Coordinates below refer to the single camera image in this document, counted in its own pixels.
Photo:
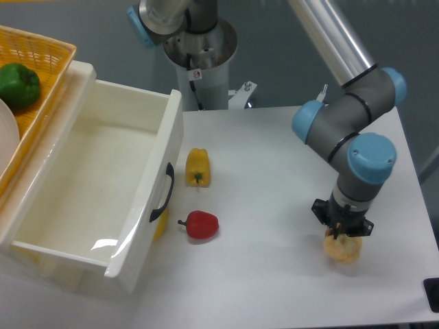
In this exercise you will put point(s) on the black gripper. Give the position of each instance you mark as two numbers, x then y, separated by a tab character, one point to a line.
341	220

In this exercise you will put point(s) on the round beige bread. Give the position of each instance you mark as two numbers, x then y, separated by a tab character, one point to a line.
343	249

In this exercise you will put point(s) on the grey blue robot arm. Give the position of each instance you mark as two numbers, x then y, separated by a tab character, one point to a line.
335	131

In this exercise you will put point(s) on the black object at table edge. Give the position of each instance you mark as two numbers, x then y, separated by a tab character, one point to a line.
431	286

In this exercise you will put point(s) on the red bell pepper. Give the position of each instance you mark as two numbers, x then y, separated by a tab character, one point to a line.
200	225

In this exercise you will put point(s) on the yellow bell pepper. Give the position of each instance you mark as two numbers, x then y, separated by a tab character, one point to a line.
197	169

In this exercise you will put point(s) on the yellow object under drawer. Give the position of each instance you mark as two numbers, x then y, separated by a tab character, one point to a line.
161	225

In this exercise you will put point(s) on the white plastic drawer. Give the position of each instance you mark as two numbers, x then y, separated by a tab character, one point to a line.
97	209

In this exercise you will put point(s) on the yellow woven basket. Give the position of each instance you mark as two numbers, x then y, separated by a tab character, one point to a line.
50	59

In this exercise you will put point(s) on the beige plate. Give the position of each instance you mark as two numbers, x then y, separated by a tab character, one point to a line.
10	138

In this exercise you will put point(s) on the green bell pepper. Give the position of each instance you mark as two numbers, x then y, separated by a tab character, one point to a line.
20	86

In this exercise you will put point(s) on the white mounting bracket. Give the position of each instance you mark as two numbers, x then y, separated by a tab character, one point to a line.
241	98

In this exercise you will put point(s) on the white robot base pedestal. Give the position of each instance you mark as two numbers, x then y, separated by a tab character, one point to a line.
202	66

